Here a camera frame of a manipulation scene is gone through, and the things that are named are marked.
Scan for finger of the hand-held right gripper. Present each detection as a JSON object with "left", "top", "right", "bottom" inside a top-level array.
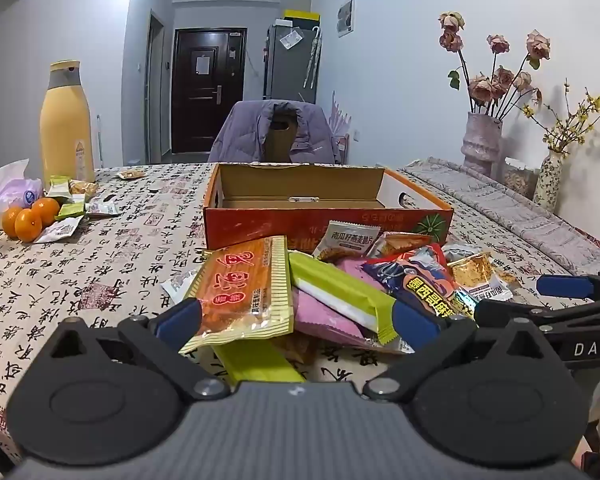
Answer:
[
  {"left": 536, "top": 271, "right": 600, "bottom": 301},
  {"left": 472, "top": 298, "right": 550, "bottom": 333}
]

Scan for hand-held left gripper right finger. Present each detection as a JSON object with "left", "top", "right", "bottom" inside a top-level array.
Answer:
[{"left": 362, "top": 300, "right": 548, "bottom": 406}]

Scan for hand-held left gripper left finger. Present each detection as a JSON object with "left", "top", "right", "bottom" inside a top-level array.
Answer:
[{"left": 47, "top": 297, "right": 231, "bottom": 403}]

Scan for blue and red snack packet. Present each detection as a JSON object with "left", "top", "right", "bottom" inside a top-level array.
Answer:
[{"left": 362, "top": 244, "right": 476, "bottom": 321}]

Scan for golden clear snack packet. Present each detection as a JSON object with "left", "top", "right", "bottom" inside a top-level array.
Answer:
[{"left": 447, "top": 252, "right": 521, "bottom": 306}]

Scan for orange-red striped snack packet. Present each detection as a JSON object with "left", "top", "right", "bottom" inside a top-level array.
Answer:
[{"left": 179, "top": 235, "right": 295, "bottom": 356}]

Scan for long green snack packet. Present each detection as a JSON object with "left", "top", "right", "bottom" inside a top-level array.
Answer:
[
  {"left": 212, "top": 342, "right": 306, "bottom": 386},
  {"left": 287, "top": 251, "right": 398, "bottom": 346}
]

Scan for orange printed cardboard box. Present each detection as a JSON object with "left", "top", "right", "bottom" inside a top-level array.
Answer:
[{"left": 202, "top": 162, "right": 453, "bottom": 256}]

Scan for small white snack packet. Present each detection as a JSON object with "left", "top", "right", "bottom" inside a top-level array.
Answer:
[{"left": 161, "top": 267, "right": 201, "bottom": 306}]

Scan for quilted grey-pink cloth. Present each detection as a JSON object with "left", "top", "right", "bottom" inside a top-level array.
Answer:
[{"left": 397, "top": 156, "right": 600, "bottom": 276}]

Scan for silver crinkled snack packet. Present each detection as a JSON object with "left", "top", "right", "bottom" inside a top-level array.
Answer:
[{"left": 442, "top": 244, "right": 481, "bottom": 261}]

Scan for orange clear snack packet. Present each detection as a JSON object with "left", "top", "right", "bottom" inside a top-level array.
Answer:
[{"left": 367, "top": 232, "right": 433, "bottom": 261}]

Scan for pink snack packet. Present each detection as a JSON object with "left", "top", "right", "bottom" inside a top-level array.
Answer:
[{"left": 290, "top": 260, "right": 411, "bottom": 353}]

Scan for floral slim vase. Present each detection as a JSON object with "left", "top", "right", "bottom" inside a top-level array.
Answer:
[{"left": 532, "top": 151, "right": 566, "bottom": 211}]

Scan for white oat crisp packet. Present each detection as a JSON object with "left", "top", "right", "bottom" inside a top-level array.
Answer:
[{"left": 312, "top": 221, "right": 381, "bottom": 261}]

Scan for clear jar of cereal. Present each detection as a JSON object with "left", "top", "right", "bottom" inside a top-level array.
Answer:
[{"left": 502, "top": 157, "right": 540, "bottom": 200}]

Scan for brown clear snack packet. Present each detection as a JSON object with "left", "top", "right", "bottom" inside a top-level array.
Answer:
[{"left": 270, "top": 335, "right": 321, "bottom": 366}]

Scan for pink textured vase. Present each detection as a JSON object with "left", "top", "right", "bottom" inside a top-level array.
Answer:
[{"left": 461, "top": 112, "right": 503, "bottom": 178}]

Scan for yellow flower branches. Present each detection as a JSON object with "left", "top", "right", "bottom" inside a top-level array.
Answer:
[{"left": 522, "top": 80, "right": 600, "bottom": 153}]

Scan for orange mandarin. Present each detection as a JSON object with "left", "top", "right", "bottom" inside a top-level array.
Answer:
[
  {"left": 15, "top": 208, "right": 43, "bottom": 242},
  {"left": 31, "top": 197, "right": 61, "bottom": 227},
  {"left": 1, "top": 206, "right": 23, "bottom": 238}
]

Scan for purple padded jacket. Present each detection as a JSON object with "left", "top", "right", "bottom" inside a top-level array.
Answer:
[{"left": 207, "top": 100, "right": 341, "bottom": 165}]

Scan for brown chair back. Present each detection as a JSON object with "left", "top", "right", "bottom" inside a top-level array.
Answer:
[{"left": 262, "top": 102, "right": 301, "bottom": 163}]

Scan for dark brown entrance door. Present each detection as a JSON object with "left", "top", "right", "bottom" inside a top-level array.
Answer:
[{"left": 171, "top": 27, "right": 245, "bottom": 155}]

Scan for white and purple tissue pack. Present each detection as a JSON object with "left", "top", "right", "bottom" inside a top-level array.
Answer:
[{"left": 0, "top": 159, "right": 45, "bottom": 216}]

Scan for dried pink roses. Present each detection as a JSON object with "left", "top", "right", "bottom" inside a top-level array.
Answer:
[{"left": 437, "top": 10, "right": 552, "bottom": 116}]

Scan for yellow bottle with grey collar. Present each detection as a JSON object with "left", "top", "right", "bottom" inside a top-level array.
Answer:
[{"left": 40, "top": 60, "right": 96, "bottom": 183}]

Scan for grey refrigerator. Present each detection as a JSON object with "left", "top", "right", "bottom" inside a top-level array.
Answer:
[{"left": 263, "top": 24, "right": 321, "bottom": 103}]

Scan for folded pale umbrella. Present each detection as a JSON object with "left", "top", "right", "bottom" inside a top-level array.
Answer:
[{"left": 302, "top": 27, "right": 323, "bottom": 88}]

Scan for white interior door frame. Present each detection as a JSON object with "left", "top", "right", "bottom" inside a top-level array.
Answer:
[{"left": 145, "top": 10, "right": 167, "bottom": 163}]

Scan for wall picture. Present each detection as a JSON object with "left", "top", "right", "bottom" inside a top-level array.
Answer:
[{"left": 336, "top": 0, "right": 356, "bottom": 38}]

